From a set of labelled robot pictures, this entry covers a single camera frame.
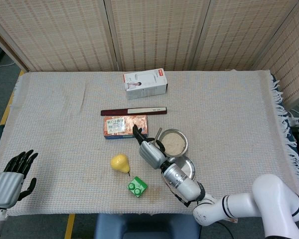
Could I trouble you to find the steel plate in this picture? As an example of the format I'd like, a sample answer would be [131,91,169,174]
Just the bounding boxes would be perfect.
[165,155,196,182]

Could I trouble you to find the steel bowl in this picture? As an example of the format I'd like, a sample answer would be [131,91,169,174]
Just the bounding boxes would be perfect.
[160,128,189,158]

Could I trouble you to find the bamboo folding screen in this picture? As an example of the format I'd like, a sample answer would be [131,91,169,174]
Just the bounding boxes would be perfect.
[0,0,299,108]

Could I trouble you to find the orange cookie box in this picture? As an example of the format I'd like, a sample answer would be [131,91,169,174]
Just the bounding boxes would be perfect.
[103,115,150,140]

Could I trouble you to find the dark brown slim box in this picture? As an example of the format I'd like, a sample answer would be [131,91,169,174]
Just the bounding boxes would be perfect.
[100,106,168,117]

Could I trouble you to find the white rice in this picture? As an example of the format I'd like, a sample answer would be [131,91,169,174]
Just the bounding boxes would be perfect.
[162,133,186,155]

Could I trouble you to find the metal spoon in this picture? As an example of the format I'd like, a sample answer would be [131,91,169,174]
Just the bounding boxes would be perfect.
[152,127,163,145]

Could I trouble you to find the white woven tablecloth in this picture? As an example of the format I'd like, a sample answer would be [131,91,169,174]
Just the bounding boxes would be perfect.
[0,69,299,217]

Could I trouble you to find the blue padded seat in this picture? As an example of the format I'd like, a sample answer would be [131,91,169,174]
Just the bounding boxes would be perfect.
[94,213,202,239]

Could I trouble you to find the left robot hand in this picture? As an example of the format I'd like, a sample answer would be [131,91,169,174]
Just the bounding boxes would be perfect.
[0,149,39,209]

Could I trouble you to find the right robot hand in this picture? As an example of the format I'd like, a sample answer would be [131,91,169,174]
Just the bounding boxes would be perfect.
[132,125,168,170]

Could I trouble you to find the yellow pear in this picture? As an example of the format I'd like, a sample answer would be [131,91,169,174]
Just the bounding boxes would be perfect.
[110,153,132,177]

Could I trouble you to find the white carton box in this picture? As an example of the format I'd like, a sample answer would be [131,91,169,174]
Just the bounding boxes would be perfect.
[123,69,168,101]

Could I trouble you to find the green toy brick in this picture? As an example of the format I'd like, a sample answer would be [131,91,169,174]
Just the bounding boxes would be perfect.
[127,176,149,199]

